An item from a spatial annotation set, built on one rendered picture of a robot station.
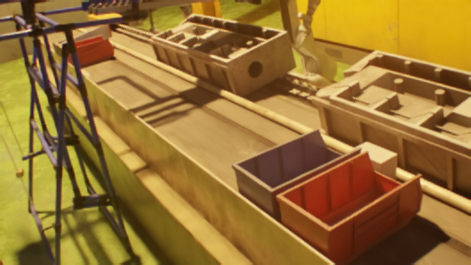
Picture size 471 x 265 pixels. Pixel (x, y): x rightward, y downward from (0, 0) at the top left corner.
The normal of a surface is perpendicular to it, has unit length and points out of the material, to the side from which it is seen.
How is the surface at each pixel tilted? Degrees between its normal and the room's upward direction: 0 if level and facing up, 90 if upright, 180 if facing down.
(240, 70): 90
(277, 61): 90
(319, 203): 88
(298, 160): 88
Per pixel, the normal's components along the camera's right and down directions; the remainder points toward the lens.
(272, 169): 0.53, 0.26
